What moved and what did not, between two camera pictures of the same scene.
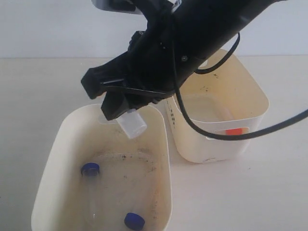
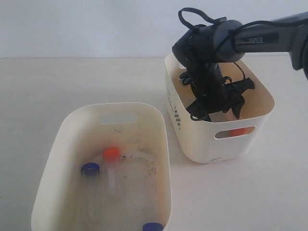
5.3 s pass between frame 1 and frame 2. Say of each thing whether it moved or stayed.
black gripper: moved
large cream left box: stayed
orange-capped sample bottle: moved
